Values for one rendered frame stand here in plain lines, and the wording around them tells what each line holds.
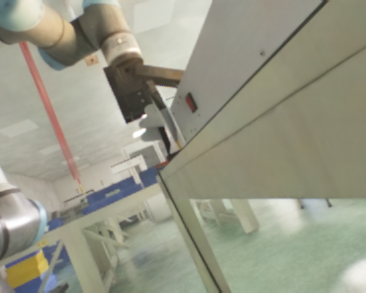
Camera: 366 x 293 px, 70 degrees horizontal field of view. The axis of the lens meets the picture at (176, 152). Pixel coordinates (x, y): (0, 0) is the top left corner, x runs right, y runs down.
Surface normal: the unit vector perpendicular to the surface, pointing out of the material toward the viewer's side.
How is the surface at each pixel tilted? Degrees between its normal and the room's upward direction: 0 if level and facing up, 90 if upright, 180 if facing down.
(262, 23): 90
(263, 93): 90
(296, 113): 90
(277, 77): 90
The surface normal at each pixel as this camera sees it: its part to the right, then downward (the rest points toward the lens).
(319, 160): -0.90, 0.39
